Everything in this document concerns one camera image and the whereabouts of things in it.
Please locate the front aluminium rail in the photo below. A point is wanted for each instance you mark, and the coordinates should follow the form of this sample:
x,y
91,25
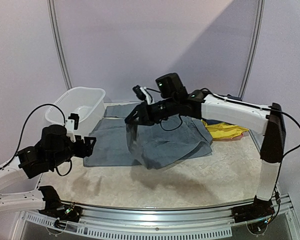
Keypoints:
x,y
201,223

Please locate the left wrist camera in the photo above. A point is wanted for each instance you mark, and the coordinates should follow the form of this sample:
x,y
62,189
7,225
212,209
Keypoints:
x,y
71,125

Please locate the yellow shorts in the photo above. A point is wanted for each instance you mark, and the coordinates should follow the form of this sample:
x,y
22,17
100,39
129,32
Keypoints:
x,y
223,131

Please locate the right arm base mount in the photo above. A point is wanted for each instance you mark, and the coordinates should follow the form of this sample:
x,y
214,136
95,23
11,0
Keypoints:
x,y
257,215

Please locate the right aluminium corner post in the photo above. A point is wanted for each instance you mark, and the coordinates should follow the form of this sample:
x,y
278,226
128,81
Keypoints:
x,y
253,47

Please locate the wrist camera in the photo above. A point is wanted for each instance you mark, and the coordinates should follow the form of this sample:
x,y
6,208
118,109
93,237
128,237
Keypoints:
x,y
71,125
170,86

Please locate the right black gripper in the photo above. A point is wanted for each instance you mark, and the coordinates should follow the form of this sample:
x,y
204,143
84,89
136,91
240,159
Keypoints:
x,y
144,113

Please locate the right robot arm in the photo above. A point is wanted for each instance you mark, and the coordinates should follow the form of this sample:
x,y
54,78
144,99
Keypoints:
x,y
204,105

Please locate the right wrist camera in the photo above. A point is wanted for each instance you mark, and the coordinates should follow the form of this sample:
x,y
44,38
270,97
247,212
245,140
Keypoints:
x,y
170,86

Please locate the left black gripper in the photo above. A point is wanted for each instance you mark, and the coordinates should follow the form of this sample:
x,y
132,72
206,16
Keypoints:
x,y
88,149

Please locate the white plastic wash basin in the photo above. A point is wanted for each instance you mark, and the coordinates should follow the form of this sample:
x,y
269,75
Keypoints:
x,y
87,103

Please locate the grey denim cloth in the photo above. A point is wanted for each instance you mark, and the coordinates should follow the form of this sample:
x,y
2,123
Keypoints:
x,y
153,147

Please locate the navy blue tank top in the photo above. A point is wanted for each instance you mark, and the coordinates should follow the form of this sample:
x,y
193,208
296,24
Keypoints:
x,y
215,122

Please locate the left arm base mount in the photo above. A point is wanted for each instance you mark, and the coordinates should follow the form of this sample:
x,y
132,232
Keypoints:
x,y
63,213

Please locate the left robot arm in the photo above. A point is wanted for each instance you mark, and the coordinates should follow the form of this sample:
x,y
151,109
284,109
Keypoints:
x,y
28,163

